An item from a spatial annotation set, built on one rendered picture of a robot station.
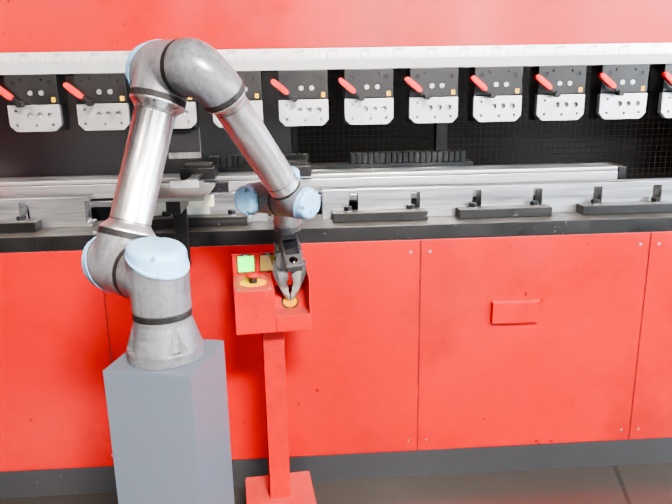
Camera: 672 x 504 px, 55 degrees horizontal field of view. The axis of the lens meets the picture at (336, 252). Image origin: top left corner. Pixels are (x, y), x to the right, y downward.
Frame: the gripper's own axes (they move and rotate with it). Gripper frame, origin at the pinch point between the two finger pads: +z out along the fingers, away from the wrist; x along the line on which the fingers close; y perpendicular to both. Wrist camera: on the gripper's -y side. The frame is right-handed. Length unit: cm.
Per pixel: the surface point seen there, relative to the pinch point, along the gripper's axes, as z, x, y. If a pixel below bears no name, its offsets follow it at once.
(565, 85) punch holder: -52, -90, 29
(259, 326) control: 4.8, 9.0, -6.9
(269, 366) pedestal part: 19.1, 6.7, -3.1
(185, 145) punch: -35, 27, 43
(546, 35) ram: -66, -83, 32
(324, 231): -10.9, -12.9, 22.5
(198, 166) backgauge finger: -24, 25, 62
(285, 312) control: 2.6, 1.8, -4.1
